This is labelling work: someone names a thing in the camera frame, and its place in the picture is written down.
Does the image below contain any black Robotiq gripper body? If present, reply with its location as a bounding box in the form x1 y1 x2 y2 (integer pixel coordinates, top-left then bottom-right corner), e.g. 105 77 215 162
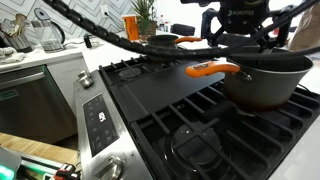
218 0 272 36

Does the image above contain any large grey pot orange handle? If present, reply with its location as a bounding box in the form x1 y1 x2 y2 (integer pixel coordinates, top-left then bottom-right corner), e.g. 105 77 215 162
185 48 314 111

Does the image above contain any black stove griddle plate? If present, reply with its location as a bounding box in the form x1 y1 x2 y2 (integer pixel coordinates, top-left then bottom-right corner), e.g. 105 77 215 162
114 59 234 123

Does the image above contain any stainless steel gas stove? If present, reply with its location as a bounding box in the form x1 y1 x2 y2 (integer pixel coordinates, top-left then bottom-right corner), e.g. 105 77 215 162
73 54 320 180

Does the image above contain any brown paper bag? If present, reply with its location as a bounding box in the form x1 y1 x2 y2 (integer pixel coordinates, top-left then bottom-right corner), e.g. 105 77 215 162
288 3 320 51

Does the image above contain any black chair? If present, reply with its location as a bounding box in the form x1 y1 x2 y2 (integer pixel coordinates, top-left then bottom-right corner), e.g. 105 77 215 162
170 23 197 37

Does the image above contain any potted green plant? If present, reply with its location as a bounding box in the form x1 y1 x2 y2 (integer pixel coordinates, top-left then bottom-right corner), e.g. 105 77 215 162
130 0 158 43

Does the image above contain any orange drink mix canister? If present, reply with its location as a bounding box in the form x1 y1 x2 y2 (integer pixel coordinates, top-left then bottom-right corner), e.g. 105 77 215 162
122 14 139 42

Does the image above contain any glass electric kettle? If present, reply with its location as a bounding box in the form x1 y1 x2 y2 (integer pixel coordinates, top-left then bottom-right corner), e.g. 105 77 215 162
31 8 67 54

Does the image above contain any wooden spoon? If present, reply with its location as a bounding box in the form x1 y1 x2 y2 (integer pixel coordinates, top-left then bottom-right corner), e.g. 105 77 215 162
14 13 28 36

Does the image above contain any metal utensil holder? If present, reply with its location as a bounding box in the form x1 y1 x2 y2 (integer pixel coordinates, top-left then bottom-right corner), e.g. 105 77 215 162
3 32 33 54

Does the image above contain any stainless steel dishwasher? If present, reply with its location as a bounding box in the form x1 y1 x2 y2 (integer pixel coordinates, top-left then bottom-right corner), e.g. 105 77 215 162
0 64 78 144

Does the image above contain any striped dish towel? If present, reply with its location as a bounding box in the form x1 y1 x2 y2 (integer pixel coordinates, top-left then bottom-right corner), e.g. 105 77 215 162
0 46 26 66

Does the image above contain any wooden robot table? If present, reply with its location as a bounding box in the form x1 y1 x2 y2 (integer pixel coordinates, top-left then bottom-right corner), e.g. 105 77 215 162
0 132 78 166

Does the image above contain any small grey pot orange handle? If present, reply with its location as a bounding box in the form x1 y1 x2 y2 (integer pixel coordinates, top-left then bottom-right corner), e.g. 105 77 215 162
146 34 203 63

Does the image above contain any thin black cable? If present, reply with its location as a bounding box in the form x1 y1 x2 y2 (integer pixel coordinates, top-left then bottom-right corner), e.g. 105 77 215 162
296 83 317 98

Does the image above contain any black corrugated cable conduit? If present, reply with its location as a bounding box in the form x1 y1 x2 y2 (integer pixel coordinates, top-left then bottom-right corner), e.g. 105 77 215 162
42 0 320 60

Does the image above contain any white wall outlet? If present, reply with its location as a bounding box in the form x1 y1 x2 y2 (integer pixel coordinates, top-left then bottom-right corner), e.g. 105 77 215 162
99 4 110 18

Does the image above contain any small glass carafe black handle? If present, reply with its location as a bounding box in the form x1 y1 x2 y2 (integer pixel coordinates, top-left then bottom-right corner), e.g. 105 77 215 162
83 33 101 49

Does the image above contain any robot mount plate green light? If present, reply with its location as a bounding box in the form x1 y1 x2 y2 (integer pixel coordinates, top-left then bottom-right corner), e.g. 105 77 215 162
0 148 22 180

